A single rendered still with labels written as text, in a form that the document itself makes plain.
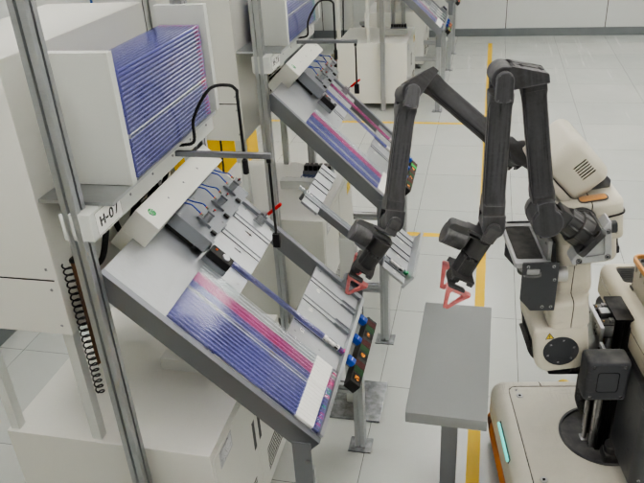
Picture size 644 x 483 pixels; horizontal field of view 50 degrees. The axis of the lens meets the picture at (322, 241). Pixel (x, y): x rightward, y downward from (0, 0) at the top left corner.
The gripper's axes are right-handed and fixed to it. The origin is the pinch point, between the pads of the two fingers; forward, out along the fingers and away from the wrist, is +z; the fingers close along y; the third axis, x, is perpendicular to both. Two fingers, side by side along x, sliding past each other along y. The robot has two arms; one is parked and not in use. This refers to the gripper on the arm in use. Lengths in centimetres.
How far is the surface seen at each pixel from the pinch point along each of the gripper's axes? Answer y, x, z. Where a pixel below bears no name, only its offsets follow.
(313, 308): 1.9, -5.1, 14.1
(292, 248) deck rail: -18.8, -19.6, 12.7
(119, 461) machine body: 49, -32, 63
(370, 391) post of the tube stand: -52, 46, 78
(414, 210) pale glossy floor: -236, 50, 80
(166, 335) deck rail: 49, -39, 10
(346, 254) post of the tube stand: -45.4, 0.7, 19.8
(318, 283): -11.0, -6.6, 13.9
